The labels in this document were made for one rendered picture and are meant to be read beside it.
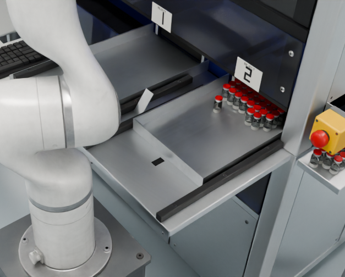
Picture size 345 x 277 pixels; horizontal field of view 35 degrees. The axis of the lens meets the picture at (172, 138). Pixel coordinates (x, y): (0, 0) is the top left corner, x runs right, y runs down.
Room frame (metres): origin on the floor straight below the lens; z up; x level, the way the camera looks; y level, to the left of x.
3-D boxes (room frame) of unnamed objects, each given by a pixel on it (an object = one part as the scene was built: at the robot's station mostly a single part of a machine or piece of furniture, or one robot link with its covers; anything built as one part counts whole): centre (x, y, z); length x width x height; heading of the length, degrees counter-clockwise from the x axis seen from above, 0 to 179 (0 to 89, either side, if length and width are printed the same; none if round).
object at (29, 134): (0.68, 0.23, 1.16); 0.19 x 0.12 x 0.24; 107
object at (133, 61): (1.33, 0.13, 0.90); 0.34 x 0.26 x 0.04; 134
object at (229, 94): (1.16, -0.19, 0.91); 0.18 x 0.02 x 0.05; 44
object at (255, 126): (1.10, -0.21, 0.91); 0.02 x 0.02 x 0.05
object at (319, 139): (0.95, -0.34, 0.99); 0.04 x 0.04 x 0.04; 44
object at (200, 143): (1.08, -0.11, 0.90); 0.34 x 0.26 x 0.04; 134
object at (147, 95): (1.10, 0.12, 0.91); 0.14 x 0.03 x 0.06; 135
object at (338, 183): (1.00, -0.41, 0.87); 0.14 x 0.13 x 0.02; 134
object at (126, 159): (1.16, 0.06, 0.87); 0.70 x 0.48 x 0.02; 44
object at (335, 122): (0.98, -0.37, 0.99); 0.08 x 0.07 x 0.07; 134
